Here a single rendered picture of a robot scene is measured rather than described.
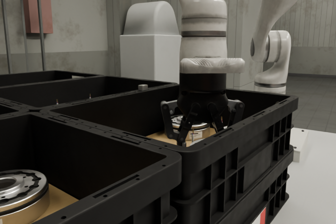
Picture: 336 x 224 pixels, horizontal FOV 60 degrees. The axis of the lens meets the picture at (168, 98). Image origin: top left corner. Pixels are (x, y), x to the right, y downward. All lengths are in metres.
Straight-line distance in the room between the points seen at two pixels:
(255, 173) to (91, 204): 0.32
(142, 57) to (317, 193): 3.86
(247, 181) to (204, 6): 0.26
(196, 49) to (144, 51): 3.97
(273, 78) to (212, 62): 0.51
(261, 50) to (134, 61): 3.76
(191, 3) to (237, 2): 4.62
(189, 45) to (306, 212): 0.43
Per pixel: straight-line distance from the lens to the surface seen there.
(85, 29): 4.66
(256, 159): 0.47
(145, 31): 4.45
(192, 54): 0.44
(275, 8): 0.79
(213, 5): 0.44
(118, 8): 4.85
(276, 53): 0.89
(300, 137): 1.02
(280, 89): 0.91
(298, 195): 0.75
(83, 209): 0.21
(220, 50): 0.44
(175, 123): 0.64
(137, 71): 4.51
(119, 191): 0.23
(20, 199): 0.39
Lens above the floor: 1.04
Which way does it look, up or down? 11 degrees down
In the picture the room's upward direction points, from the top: straight up
